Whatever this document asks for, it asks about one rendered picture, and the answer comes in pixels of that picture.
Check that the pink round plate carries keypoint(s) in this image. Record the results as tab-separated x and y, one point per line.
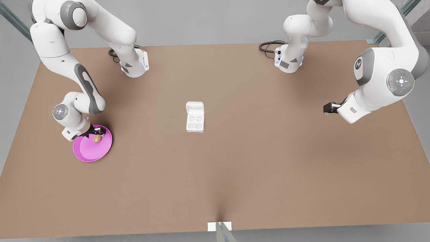
91	148

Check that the white egg box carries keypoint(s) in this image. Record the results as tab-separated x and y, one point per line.
195	123

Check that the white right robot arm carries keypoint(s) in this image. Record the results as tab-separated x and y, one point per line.
57	50

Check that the silver frame post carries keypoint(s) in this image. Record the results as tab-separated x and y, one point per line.
391	23
224	233
15	22

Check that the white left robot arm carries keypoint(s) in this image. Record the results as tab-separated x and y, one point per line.
386	64

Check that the white post foot plate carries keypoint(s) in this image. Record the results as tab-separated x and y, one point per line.
211	227

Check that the brown egg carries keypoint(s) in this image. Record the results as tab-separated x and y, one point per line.
97	138

